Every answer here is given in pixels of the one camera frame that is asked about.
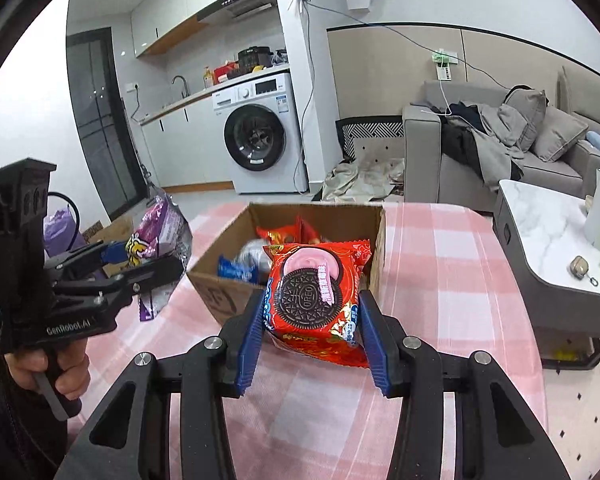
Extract beige cloth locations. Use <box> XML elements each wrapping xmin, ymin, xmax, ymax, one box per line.
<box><xmin>321</xmin><ymin>157</ymin><xmax>406</xmax><ymax>205</ymax></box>

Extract grey sofa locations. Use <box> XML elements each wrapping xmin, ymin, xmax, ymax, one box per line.
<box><xmin>402</xmin><ymin>65</ymin><xmax>600</xmax><ymax>214</ymax></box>

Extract black and white patterned basket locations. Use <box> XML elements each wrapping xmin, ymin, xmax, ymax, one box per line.
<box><xmin>336</xmin><ymin>116</ymin><xmax>406</xmax><ymax>163</ymax></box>

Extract steel range hood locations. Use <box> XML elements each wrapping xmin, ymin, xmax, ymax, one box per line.
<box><xmin>197</xmin><ymin>0</ymin><xmax>277</xmax><ymax>25</ymax></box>

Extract grey jacket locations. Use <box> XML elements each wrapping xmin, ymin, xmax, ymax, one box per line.
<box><xmin>472</xmin><ymin>105</ymin><xmax>525</xmax><ymax>192</ymax></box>

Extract wall socket with green plug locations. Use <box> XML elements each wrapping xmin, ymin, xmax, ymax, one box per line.
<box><xmin>432</xmin><ymin>48</ymin><xmax>457</xmax><ymax>82</ymax></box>

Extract white noodle snack packet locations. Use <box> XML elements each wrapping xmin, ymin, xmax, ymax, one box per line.
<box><xmin>240</xmin><ymin>240</ymin><xmax>274</xmax><ymax>272</ymax></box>

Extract silver and purple snack packet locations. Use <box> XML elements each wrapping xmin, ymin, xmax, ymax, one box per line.
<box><xmin>125</xmin><ymin>192</ymin><xmax>194</xmax><ymax>323</ymax></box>

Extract dark glass door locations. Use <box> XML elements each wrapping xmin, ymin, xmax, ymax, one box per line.
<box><xmin>66</xmin><ymin>27</ymin><xmax>149</xmax><ymax>221</ymax></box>

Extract blue cookie packet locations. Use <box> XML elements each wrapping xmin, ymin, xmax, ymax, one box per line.
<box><xmin>216</xmin><ymin>255</ymin><xmax>259</xmax><ymax>284</ymax></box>

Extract red container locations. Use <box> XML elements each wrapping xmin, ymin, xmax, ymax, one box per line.
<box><xmin>214</xmin><ymin>61</ymin><xmax>241</xmax><ymax>84</ymax></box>

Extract brown cardboard box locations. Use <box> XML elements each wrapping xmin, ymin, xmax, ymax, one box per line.
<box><xmin>186</xmin><ymin>201</ymin><xmax>387</xmax><ymax>330</ymax></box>

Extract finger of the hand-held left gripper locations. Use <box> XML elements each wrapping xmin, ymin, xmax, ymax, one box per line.
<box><xmin>55</xmin><ymin>254</ymin><xmax>186</xmax><ymax>307</ymax></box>
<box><xmin>44</xmin><ymin>240</ymin><xmax>133</xmax><ymax>281</ymax></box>

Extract purple plastic bag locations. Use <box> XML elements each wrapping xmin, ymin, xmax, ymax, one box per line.
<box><xmin>44</xmin><ymin>209</ymin><xmax>87</xmax><ymax>257</ymax></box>

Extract small beige case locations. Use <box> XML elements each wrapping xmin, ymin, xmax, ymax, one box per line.
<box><xmin>567</xmin><ymin>255</ymin><xmax>600</xmax><ymax>288</ymax></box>

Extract dark clothes pile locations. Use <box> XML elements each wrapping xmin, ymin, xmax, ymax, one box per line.
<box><xmin>439</xmin><ymin>102</ymin><xmax>481</xmax><ymax>192</ymax></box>

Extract white washing machine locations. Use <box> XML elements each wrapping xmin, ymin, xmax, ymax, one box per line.
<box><xmin>211</xmin><ymin>72</ymin><xmax>310</xmax><ymax>195</ymax></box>

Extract marble top coffee table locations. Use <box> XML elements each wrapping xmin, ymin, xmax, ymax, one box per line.
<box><xmin>492</xmin><ymin>179</ymin><xmax>600</xmax><ymax>372</ymax></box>

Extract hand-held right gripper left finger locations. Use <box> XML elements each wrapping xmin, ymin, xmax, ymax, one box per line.
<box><xmin>55</xmin><ymin>290</ymin><xmax>267</xmax><ymax>480</ymax></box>

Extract person's left hand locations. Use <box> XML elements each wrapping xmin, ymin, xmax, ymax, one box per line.
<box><xmin>4</xmin><ymin>345</ymin><xmax>91</xmax><ymax>402</ymax></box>

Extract black cable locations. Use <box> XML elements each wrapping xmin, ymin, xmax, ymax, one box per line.
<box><xmin>47</xmin><ymin>191</ymin><xmax>82</xmax><ymax>252</ymax></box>

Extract red cookie packet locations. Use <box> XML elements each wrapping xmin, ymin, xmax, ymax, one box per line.
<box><xmin>262</xmin><ymin>239</ymin><xmax>372</xmax><ymax>369</ymax></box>

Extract white kitchen counter cabinets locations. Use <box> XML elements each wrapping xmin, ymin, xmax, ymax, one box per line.
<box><xmin>140</xmin><ymin>87</ymin><xmax>232</xmax><ymax>189</ymax></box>

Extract white wall cabinets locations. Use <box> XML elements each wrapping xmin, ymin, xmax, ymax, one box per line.
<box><xmin>130</xmin><ymin>0</ymin><xmax>291</xmax><ymax>57</ymax></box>

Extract small open cardboard box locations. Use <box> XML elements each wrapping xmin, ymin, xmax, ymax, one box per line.
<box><xmin>82</xmin><ymin>215</ymin><xmax>137</xmax><ymax>277</ymax></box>

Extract pink checked tablecloth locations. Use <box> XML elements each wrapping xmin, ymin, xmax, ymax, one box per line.
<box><xmin>67</xmin><ymin>201</ymin><xmax>552</xmax><ymax>480</ymax></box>

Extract grey cushion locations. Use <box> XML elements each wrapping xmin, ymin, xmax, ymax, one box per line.
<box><xmin>497</xmin><ymin>89</ymin><xmax>549</xmax><ymax>152</ymax></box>
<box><xmin>532</xmin><ymin>106</ymin><xmax>589</xmax><ymax>163</ymax></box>

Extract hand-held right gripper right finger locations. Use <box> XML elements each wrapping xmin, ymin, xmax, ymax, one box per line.
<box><xmin>357</xmin><ymin>289</ymin><xmax>571</xmax><ymax>480</ymax></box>

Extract red candy packet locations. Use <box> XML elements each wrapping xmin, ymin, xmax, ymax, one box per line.
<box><xmin>256</xmin><ymin>215</ymin><xmax>324</xmax><ymax>247</ymax></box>

